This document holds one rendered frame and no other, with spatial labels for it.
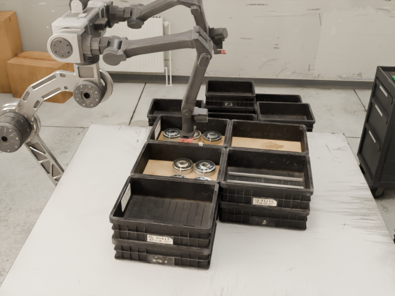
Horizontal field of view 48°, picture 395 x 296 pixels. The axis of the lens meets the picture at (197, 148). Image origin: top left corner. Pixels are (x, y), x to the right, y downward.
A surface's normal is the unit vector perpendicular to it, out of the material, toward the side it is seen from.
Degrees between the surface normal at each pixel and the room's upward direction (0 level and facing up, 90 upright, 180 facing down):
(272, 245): 0
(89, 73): 90
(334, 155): 0
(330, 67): 90
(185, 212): 0
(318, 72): 90
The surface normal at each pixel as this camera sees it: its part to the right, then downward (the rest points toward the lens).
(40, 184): 0.01, -0.85
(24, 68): -0.25, 0.47
